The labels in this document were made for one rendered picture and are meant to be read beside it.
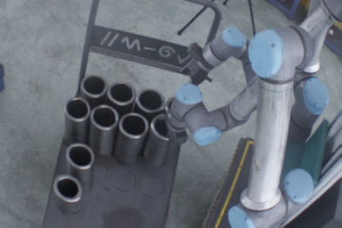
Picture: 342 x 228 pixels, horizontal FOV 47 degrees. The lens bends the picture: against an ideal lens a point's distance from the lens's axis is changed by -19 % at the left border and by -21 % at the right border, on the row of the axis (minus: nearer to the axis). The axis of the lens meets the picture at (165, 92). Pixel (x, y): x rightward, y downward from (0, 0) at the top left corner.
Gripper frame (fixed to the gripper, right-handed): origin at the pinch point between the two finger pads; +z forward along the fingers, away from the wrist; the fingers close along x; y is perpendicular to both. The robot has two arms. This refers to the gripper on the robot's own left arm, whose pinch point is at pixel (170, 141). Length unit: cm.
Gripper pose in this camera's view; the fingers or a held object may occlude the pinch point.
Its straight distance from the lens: 193.6
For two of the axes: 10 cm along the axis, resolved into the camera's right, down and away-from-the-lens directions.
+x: 3.1, 7.9, -5.2
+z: -2.0, 5.9, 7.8
